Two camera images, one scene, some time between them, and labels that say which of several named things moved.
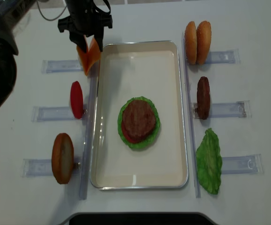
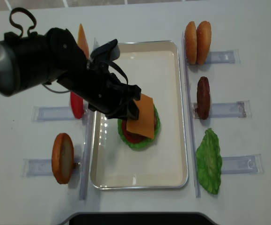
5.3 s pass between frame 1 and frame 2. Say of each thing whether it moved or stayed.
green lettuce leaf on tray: stayed
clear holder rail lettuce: stayed
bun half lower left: stayed
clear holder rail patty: stayed
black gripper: moved
